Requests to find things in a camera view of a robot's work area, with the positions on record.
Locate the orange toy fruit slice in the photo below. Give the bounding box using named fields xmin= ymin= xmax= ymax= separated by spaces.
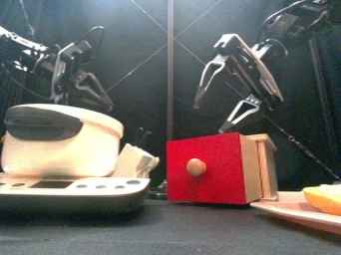
xmin=301 ymin=184 xmax=341 ymax=217

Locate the white toy knife block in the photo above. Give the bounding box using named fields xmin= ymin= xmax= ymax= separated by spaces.
xmin=111 ymin=142 xmax=161 ymax=180

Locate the black toy knife handle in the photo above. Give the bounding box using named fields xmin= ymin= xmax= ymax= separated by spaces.
xmin=140 ymin=130 xmax=153 ymax=149
xmin=132 ymin=127 xmax=147 ymax=147

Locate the pink plate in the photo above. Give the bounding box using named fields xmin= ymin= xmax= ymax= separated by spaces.
xmin=248 ymin=190 xmax=341 ymax=236

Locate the thin diagonal brace wire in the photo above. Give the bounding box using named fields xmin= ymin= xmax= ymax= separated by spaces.
xmin=260 ymin=113 xmax=341 ymax=183

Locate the grey toy appliance base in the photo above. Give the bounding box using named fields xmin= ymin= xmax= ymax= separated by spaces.
xmin=0 ymin=174 xmax=152 ymax=213

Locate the red wooden drawer box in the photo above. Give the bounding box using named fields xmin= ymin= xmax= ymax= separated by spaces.
xmin=165 ymin=131 xmax=279 ymax=205

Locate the white toy rice cooker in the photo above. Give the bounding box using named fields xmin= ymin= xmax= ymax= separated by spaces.
xmin=0 ymin=103 xmax=125 ymax=179

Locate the grey vertical frame pole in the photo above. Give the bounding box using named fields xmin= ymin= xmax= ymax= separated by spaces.
xmin=165 ymin=0 xmax=175 ymax=142

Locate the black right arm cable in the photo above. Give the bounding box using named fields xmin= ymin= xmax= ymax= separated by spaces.
xmin=258 ymin=0 xmax=314 ymax=43

